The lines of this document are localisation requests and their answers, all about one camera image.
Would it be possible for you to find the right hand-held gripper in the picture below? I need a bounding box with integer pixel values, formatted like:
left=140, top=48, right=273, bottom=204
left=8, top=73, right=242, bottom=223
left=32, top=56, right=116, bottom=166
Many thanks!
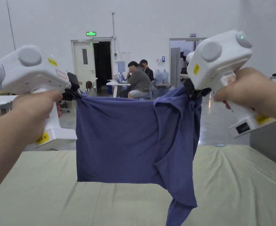
left=183, top=30, right=276, bottom=139

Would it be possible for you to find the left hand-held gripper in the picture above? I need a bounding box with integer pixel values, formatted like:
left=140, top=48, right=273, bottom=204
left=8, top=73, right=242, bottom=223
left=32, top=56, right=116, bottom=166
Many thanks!
left=0, top=44, right=82, bottom=151

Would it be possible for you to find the dark blue shirt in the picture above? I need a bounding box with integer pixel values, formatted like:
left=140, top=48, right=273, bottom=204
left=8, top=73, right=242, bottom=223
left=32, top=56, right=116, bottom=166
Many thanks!
left=75, top=84, right=203, bottom=226

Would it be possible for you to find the person's left forearm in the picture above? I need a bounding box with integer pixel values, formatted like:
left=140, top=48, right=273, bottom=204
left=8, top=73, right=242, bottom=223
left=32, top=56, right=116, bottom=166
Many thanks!
left=0, top=115, right=38, bottom=206

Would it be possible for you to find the person's left hand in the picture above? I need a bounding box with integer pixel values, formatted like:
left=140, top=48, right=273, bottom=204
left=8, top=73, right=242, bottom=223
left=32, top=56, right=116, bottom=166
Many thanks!
left=11, top=90, right=64, bottom=144

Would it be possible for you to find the person's right hand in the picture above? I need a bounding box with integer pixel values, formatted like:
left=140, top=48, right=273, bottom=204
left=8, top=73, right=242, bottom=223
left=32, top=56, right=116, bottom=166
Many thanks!
left=213, top=67, right=273, bottom=111

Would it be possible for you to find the white folding chair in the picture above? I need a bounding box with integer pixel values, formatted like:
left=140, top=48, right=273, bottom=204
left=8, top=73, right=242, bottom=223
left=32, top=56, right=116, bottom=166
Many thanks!
left=90, top=77, right=99, bottom=97

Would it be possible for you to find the white door with window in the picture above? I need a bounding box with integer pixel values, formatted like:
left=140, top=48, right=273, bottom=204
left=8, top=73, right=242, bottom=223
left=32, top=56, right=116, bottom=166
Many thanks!
left=73, top=42, right=94, bottom=83

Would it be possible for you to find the white desk with laptop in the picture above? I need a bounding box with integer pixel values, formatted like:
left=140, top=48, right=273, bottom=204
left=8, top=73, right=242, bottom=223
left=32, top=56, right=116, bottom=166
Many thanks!
left=106, top=73, right=132, bottom=98

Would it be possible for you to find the blue office chair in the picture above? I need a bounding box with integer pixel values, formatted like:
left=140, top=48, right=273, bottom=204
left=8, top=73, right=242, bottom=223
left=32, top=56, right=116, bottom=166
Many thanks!
left=138, top=80, right=156, bottom=100

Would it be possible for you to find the bed with pale green sheet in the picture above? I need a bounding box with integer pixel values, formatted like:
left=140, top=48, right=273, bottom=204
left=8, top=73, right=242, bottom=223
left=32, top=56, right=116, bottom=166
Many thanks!
left=0, top=144, right=276, bottom=226

